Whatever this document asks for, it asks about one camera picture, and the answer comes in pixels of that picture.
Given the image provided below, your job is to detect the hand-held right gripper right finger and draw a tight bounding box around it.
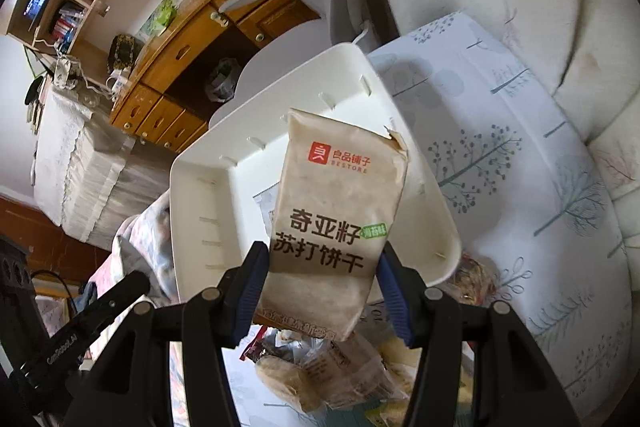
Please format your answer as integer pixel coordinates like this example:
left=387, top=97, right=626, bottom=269
left=376, top=247, right=581, bottom=427

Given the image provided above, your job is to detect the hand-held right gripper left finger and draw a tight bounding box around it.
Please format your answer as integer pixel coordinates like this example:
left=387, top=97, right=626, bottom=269
left=65, top=241, right=273, bottom=427

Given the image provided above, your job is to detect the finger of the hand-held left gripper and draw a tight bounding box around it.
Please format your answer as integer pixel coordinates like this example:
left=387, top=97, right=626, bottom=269
left=75, top=271, right=152, bottom=333

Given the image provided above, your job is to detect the clear nut snack packet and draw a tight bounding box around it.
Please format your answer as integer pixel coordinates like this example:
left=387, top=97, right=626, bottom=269
left=450, top=252, right=501, bottom=308

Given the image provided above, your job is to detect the pile of snack packets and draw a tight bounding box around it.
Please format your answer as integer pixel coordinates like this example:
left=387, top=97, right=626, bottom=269
left=239, top=326, right=421, bottom=427

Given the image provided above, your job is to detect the white plastic basket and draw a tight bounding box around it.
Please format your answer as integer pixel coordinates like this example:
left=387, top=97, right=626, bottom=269
left=169, top=42, right=463, bottom=308

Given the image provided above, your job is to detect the beige cracker packet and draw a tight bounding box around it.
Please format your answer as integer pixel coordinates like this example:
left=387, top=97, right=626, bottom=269
left=252, top=108, right=411, bottom=343

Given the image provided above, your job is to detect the white lace cloth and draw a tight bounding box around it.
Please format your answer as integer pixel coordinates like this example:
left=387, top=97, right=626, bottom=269
left=32, top=82, right=171, bottom=244

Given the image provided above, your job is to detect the tree print bed sheet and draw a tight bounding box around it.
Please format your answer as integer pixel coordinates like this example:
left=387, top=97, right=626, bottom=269
left=220, top=9, right=632, bottom=427

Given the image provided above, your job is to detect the black trash bin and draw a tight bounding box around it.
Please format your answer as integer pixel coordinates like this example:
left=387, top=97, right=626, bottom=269
left=204, top=56, right=242, bottom=104

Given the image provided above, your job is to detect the dark patterned bag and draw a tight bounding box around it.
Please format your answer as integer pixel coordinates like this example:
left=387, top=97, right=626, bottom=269
left=108, top=34, right=142, bottom=70

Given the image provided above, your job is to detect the wooden desk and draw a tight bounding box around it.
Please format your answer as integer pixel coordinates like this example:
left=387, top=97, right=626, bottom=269
left=107, top=0, right=321, bottom=152

